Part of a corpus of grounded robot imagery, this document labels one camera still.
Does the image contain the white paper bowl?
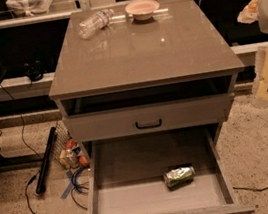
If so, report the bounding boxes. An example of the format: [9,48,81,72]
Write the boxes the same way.
[125,0,160,21]

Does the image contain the clear plastic water bottle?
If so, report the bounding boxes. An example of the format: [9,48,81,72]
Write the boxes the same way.
[78,9,114,39]

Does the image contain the black drawer handle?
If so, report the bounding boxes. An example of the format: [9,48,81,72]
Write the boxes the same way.
[135,119,163,130]

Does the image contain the white plastic bag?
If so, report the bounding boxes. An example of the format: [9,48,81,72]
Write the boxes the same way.
[5,0,53,16]

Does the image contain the black bar on floor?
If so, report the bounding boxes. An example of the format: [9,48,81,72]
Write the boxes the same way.
[35,127,56,196]

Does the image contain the black floor cable right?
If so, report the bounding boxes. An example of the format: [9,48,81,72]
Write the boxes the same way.
[233,181,268,198]

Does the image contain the grey drawer cabinet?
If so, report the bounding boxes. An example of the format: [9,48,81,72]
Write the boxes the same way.
[36,0,258,172]

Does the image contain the open middle drawer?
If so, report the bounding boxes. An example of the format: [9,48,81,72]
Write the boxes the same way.
[87,127,255,214]

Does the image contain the black headphones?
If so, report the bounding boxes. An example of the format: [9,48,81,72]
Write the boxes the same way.
[23,61,46,82]

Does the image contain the blue cable bundle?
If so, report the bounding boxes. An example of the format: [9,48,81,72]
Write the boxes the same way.
[66,166,97,213]

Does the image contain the wire mesh basket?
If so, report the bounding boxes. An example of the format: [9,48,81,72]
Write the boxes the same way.
[51,121,89,170]

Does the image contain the black floor cable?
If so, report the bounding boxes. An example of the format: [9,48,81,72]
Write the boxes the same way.
[233,181,268,198]
[0,75,74,214]

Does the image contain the black floor cable left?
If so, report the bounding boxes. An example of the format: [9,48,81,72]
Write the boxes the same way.
[0,75,74,214]

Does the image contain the blue tape strip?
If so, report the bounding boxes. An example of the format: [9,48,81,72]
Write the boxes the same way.
[60,170,74,199]

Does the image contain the closed top drawer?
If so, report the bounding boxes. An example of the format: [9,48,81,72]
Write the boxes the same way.
[63,93,234,142]

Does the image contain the green crushed soda can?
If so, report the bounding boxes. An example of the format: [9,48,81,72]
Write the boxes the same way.
[163,166,195,189]

